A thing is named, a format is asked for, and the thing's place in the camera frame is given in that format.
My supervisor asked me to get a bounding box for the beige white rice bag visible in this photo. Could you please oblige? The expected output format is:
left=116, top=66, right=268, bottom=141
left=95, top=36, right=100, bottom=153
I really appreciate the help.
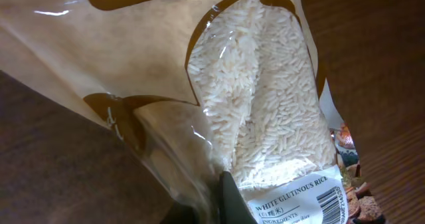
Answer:
left=0, top=0, right=386, bottom=224

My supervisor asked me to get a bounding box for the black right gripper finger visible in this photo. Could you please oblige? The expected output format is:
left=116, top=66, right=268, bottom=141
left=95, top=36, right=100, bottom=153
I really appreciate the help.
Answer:
left=218, top=171, right=257, bottom=224

